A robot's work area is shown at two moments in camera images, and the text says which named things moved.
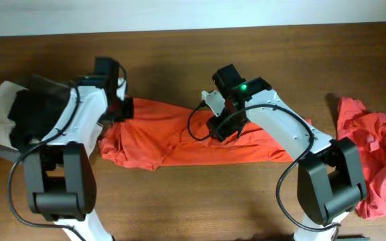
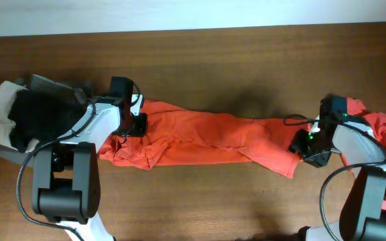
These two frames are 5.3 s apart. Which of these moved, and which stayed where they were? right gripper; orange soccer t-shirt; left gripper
Moved: left gripper; right gripper
Stayed: orange soccer t-shirt
